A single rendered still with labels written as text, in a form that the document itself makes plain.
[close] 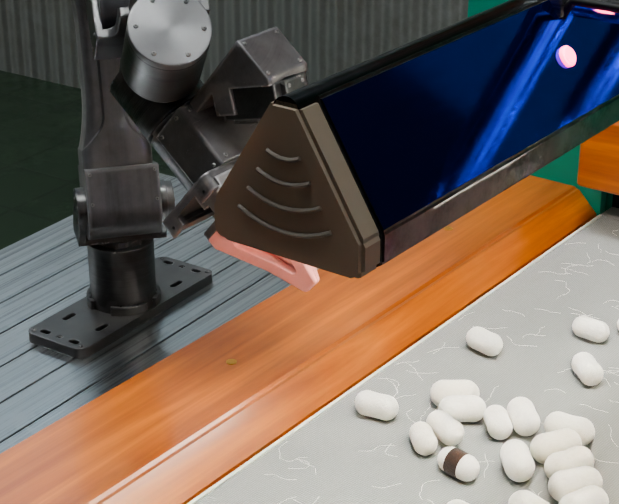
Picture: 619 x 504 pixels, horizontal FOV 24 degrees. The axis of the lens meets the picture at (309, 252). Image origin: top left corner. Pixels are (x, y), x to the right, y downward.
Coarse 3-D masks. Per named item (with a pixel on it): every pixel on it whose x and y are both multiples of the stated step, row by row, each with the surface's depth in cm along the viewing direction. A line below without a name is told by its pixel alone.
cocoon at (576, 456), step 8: (576, 448) 100; (584, 448) 100; (552, 456) 99; (560, 456) 99; (568, 456) 99; (576, 456) 100; (584, 456) 100; (592, 456) 100; (544, 464) 100; (552, 464) 99; (560, 464) 99; (568, 464) 99; (576, 464) 99; (584, 464) 100; (592, 464) 100; (552, 472) 99
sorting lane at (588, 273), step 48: (576, 240) 137; (528, 288) 128; (576, 288) 128; (432, 336) 120; (528, 336) 120; (576, 336) 120; (384, 384) 112; (432, 384) 112; (480, 384) 112; (528, 384) 112; (576, 384) 112; (288, 432) 106; (336, 432) 106; (384, 432) 106; (480, 432) 106; (240, 480) 100; (288, 480) 100; (336, 480) 100; (384, 480) 100; (432, 480) 100; (480, 480) 100; (528, 480) 100
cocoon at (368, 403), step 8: (360, 392) 108; (368, 392) 107; (376, 392) 108; (360, 400) 107; (368, 400) 107; (376, 400) 107; (384, 400) 107; (392, 400) 107; (360, 408) 107; (368, 408) 107; (376, 408) 107; (384, 408) 106; (392, 408) 106; (376, 416) 107; (384, 416) 107; (392, 416) 107
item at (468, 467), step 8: (448, 448) 101; (440, 456) 101; (464, 456) 100; (472, 456) 100; (440, 464) 101; (464, 464) 99; (472, 464) 99; (456, 472) 100; (464, 472) 99; (472, 472) 99; (464, 480) 100
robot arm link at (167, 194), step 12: (168, 180) 134; (84, 192) 131; (168, 192) 132; (84, 204) 130; (168, 204) 132; (84, 216) 131; (84, 228) 132; (84, 240) 133; (96, 240) 134; (108, 240) 134; (120, 240) 134; (132, 240) 135
